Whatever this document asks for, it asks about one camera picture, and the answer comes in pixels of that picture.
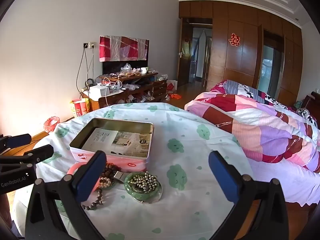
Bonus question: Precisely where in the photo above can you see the white paper bag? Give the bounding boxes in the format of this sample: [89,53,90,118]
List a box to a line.
[166,79,178,94]

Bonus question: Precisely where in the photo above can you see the white box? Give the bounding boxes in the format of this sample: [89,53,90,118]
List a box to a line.
[89,85,110,98]

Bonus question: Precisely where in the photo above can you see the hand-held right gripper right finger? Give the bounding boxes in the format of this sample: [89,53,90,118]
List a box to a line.
[207,150,304,240]

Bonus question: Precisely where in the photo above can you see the bin with red bag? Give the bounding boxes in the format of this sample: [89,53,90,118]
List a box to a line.
[44,116,60,133]

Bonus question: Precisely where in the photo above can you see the patchwork cloth cover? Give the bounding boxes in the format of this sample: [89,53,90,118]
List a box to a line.
[99,35,150,62]

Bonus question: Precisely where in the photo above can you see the black television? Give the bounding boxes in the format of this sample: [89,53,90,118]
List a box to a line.
[102,59,148,76]

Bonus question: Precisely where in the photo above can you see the wooden tv cabinet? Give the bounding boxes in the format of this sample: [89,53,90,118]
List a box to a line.
[82,72,168,112]

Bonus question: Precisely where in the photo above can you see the brown wooden bead bracelet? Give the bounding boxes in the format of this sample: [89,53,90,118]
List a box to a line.
[101,162,122,180]

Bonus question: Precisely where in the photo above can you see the pink patchwork quilt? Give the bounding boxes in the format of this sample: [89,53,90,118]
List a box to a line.
[184,80,320,173]

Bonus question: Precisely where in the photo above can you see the pink bangle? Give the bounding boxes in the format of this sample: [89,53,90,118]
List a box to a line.
[66,162,88,177]

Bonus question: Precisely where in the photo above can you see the black white print blanket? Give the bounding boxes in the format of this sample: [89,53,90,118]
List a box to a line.
[236,84,288,109]

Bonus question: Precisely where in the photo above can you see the hanging cables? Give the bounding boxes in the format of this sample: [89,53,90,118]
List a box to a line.
[76,47,97,93]

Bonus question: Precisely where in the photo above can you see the white bed sheet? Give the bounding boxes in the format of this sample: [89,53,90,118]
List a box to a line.
[246,152,320,207]

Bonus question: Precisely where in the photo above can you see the cloud print sheet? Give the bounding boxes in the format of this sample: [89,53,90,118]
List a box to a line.
[12,102,255,240]

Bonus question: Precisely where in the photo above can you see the red and yellow box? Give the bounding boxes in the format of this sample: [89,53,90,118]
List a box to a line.
[69,98,90,118]

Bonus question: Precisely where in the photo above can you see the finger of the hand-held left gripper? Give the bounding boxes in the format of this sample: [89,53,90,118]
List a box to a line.
[0,144,54,170]
[0,134,32,153]

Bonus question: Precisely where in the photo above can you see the pearl bracelet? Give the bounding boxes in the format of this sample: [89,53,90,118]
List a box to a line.
[99,176,115,189]

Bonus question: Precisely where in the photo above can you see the wooden wardrobe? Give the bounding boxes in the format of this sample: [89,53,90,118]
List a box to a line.
[179,0,304,105]

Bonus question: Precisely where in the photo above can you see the dark bead strand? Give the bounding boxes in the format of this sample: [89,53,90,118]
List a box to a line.
[80,189,103,211]

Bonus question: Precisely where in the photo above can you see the red paper wall decoration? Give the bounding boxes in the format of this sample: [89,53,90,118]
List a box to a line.
[228,32,241,47]

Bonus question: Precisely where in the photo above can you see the printed paper booklet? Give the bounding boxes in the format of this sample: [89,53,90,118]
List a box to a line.
[82,127,152,157]

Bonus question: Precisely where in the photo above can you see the wooden headboard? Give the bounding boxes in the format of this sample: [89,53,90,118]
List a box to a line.
[302,91,320,128]

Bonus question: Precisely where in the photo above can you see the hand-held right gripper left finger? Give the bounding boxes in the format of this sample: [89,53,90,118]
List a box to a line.
[22,150,108,240]

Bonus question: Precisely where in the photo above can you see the metal tray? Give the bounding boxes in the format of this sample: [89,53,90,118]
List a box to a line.
[69,117,154,173]

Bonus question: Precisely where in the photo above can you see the wooden door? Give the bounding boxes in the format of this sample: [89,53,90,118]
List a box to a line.
[177,17,193,87]

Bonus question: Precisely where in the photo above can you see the silver bead necklace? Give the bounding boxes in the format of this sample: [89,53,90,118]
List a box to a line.
[127,171,160,193]

